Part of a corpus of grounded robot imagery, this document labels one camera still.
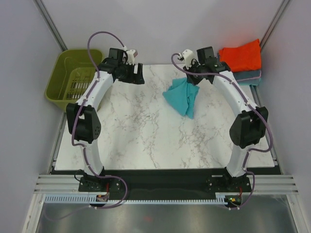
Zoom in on right aluminium corner post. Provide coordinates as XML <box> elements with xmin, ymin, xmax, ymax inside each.
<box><xmin>260</xmin><ymin>0</ymin><xmax>292</xmax><ymax>50</ymax></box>

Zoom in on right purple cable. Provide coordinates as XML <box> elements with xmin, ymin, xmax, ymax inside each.
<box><xmin>172</xmin><ymin>53</ymin><xmax>273</xmax><ymax>211</ymax></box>

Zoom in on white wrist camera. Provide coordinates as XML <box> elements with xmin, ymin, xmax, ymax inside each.
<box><xmin>125</xmin><ymin>49</ymin><xmax>138</xmax><ymax>65</ymax></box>
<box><xmin>178</xmin><ymin>49</ymin><xmax>195</xmax><ymax>69</ymax></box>

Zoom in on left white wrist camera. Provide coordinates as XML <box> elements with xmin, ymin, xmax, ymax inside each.
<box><xmin>125</xmin><ymin>49</ymin><xmax>138</xmax><ymax>65</ymax></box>

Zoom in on left aluminium corner post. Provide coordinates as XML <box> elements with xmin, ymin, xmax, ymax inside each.
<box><xmin>33</xmin><ymin>0</ymin><xmax>68</xmax><ymax>51</ymax></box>

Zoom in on turquoise t shirt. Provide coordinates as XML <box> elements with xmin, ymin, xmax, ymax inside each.
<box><xmin>162</xmin><ymin>78</ymin><xmax>200</xmax><ymax>119</ymax></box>

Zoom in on folded grey blue t shirt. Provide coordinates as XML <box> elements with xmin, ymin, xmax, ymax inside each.
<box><xmin>233</xmin><ymin>69</ymin><xmax>261</xmax><ymax>82</ymax></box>

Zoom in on folded orange t shirt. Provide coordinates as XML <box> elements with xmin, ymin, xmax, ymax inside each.
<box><xmin>218</xmin><ymin>39</ymin><xmax>261</xmax><ymax>72</ymax></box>

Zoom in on aluminium corner post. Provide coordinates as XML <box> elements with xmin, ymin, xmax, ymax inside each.
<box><xmin>33</xmin><ymin>0</ymin><xmax>68</xmax><ymax>51</ymax></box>
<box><xmin>260</xmin><ymin>0</ymin><xmax>292</xmax><ymax>50</ymax></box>

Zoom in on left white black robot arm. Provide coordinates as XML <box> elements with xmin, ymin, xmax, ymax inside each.
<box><xmin>66</xmin><ymin>48</ymin><xmax>145</xmax><ymax>192</ymax></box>

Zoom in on white slotted cable duct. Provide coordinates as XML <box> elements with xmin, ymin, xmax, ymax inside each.
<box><xmin>45</xmin><ymin>193</ymin><xmax>243</xmax><ymax>205</ymax></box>

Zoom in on olive green plastic basket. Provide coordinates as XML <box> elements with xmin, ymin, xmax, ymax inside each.
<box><xmin>45</xmin><ymin>49</ymin><xmax>95</xmax><ymax>112</ymax></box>

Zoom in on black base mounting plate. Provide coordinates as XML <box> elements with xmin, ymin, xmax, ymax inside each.
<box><xmin>78</xmin><ymin>169</ymin><xmax>251</xmax><ymax>201</ymax></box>

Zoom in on purple cable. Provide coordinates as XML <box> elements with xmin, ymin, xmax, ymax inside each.
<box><xmin>172</xmin><ymin>53</ymin><xmax>273</xmax><ymax>211</ymax></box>
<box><xmin>71</xmin><ymin>31</ymin><xmax>129</xmax><ymax>210</ymax></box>

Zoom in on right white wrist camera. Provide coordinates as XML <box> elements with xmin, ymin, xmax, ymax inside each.
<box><xmin>178</xmin><ymin>49</ymin><xmax>195</xmax><ymax>69</ymax></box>

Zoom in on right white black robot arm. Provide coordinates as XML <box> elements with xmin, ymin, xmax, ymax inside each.
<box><xmin>181</xmin><ymin>47</ymin><xmax>268</xmax><ymax>192</ymax></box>

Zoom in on aluminium frame rail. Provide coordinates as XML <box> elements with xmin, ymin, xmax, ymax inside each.
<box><xmin>34</xmin><ymin>175</ymin><xmax>298</xmax><ymax>195</ymax></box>

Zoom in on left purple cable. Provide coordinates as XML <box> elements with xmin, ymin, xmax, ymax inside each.
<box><xmin>71</xmin><ymin>31</ymin><xmax>129</xmax><ymax>210</ymax></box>

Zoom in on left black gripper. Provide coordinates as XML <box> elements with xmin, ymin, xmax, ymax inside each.
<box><xmin>118</xmin><ymin>62</ymin><xmax>144</xmax><ymax>85</ymax></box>

